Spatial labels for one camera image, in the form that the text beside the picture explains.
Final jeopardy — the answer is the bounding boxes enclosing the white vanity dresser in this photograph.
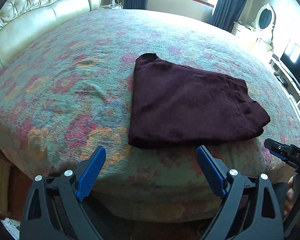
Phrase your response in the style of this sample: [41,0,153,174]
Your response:
[231,21,274,53]

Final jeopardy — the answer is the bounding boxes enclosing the floral bedspread bed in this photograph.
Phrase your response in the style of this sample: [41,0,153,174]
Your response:
[0,7,300,223]

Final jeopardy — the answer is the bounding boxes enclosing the person's right hand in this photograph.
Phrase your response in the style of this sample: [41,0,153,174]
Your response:
[284,176,294,214]

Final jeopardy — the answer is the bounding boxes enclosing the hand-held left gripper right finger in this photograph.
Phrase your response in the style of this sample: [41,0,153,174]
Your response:
[195,145,284,240]

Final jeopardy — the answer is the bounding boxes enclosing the white oval vanity mirror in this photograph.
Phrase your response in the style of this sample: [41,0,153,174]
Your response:
[251,3,275,40]

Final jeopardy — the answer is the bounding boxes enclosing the white television stand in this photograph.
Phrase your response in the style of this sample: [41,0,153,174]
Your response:
[269,52,300,130]

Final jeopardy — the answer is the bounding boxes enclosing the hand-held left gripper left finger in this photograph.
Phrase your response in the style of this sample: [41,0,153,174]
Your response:
[20,146,107,240]

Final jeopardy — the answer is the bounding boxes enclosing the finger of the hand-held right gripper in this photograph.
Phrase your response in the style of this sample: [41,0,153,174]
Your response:
[264,138,297,167]

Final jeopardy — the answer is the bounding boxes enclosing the wooden nightstand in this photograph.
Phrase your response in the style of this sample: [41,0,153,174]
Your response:
[0,140,23,218]

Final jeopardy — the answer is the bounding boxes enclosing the black flat television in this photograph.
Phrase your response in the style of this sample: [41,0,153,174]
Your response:
[280,39,300,80]

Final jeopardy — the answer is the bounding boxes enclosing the maroon pants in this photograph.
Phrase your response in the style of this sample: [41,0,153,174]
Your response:
[128,52,271,149]

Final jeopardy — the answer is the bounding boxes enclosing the cream tufted leather headboard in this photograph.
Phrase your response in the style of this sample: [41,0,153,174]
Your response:
[0,0,102,85]

